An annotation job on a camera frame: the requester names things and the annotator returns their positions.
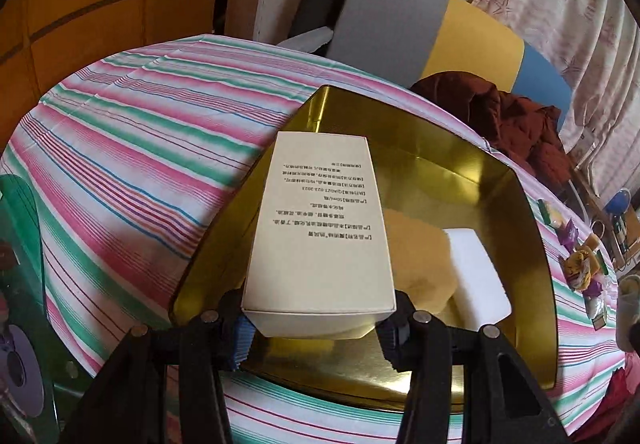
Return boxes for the green yellow snack packet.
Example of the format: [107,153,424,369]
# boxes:
[537,198,564,228]

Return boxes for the blue round object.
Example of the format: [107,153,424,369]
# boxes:
[604,189,632,216]

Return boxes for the beige printed cardboard box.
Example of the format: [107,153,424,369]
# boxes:
[241,131,399,340]

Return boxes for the white foam piece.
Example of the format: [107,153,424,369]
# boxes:
[277,26,335,58]

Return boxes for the dark red jacket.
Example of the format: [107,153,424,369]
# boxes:
[410,71,574,185]

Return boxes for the striped tablecloth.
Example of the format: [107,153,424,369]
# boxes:
[0,33,629,444]

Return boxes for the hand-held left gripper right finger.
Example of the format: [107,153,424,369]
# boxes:
[377,290,572,444]

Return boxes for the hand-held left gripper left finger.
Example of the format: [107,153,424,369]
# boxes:
[60,290,257,444]

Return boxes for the grey yellow blue padded board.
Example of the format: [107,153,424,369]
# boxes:
[322,0,574,131]

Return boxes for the gold metal tin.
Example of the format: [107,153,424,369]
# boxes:
[170,85,560,413]

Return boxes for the green printed tin lid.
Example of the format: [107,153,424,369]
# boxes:
[0,174,62,444]

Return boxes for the red cloth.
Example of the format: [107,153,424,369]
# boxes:
[607,366,640,426]

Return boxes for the white foam block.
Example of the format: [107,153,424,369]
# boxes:
[442,227,514,333]

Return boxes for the tan sponge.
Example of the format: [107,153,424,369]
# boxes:
[382,209,459,318]

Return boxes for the pale printed curtain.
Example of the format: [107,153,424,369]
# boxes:
[470,0,640,186]

